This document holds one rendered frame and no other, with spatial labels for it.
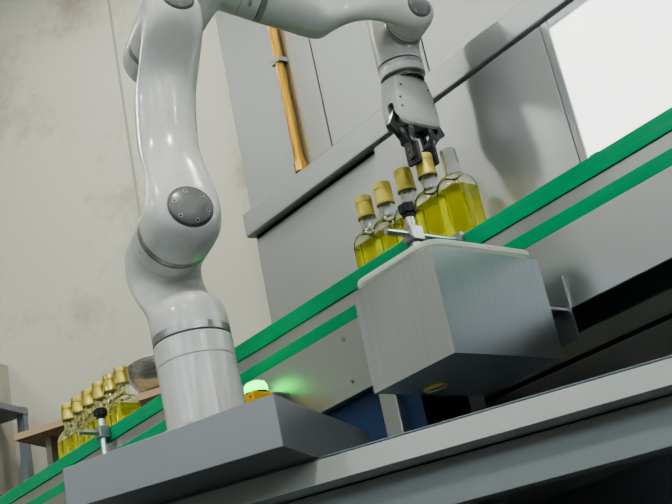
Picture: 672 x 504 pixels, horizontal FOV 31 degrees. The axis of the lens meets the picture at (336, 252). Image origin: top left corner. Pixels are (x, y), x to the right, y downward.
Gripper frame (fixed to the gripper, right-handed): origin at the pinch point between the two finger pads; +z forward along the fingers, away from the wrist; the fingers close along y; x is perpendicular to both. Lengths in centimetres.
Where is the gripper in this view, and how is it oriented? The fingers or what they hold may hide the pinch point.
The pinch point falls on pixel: (422, 155)
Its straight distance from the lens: 217.9
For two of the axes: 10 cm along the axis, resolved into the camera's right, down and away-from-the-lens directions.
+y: -7.7, -0.9, -6.3
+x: 6.0, -4.0, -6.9
